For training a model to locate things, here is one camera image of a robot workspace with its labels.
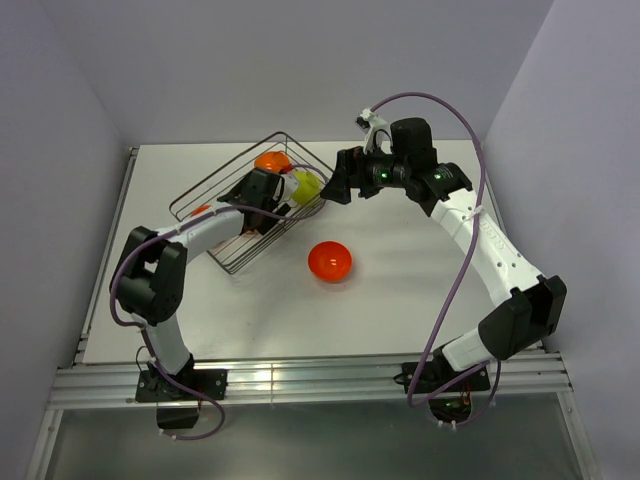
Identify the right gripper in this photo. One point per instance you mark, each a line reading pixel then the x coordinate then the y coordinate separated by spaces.
pixel 351 171

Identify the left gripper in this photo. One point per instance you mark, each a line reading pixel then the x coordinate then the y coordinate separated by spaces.
pixel 269 221

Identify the lime green bowl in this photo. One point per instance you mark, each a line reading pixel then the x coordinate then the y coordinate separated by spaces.
pixel 309 187

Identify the orange bowl white inside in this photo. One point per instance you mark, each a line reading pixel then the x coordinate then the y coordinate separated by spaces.
pixel 274 161

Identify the red-orange bowl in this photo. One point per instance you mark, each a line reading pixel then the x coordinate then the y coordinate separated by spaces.
pixel 199 210
pixel 330 261

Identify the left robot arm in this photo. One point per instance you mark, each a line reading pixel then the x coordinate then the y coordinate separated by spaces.
pixel 147 287

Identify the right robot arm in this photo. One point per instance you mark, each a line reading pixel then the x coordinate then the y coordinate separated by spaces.
pixel 527 305

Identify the wire dish rack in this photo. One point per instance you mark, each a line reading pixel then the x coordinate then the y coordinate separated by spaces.
pixel 276 174

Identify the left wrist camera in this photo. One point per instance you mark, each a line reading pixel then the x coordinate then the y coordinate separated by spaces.
pixel 287 186

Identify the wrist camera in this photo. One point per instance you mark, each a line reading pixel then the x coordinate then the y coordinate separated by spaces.
pixel 287 186
pixel 370 123

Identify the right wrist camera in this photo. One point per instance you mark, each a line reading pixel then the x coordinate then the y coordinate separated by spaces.
pixel 370 123

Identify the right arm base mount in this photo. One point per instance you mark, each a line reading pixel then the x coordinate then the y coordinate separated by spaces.
pixel 459 408

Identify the aluminium rail frame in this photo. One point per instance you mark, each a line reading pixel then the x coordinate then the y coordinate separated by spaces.
pixel 311 364

